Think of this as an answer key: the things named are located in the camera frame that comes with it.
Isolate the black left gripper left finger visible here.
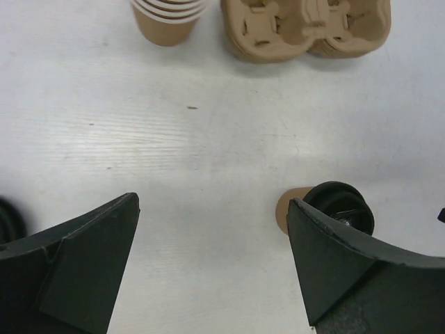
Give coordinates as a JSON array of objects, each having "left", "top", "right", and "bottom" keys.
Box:
[{"left": 1, "top": 193, "right": 140, "bottom": 333}]

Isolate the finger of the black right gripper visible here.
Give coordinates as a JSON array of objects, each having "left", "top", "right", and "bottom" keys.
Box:
[{"left": 437, "top": 208, "right": 445, "bottom": 223}]

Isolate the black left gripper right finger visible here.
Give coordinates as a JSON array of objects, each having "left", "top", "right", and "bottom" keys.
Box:
[{"left": 287, "top": 199, "right": 444, "bottom": 333}]

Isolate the brown cup with black lid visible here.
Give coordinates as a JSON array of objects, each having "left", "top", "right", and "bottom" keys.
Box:
[{"left": 275, "top": 181, "right": 375, "bottom": 235}]

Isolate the stack of brown paper cups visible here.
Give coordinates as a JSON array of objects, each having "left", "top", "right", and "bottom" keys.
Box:
[{"left": 130, "top": 1, "right": 207, "bottom": 47}]

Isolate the stack of black cup lids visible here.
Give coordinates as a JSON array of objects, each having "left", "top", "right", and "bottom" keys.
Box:
[{"left": 0, "top": 197, "right": 29, "bottom": 244}]

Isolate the brown pulp cup carrier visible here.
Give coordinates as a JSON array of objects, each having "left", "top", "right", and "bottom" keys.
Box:
[{"left": 220, "top": 0, "right": 391, "bottom": 64}]

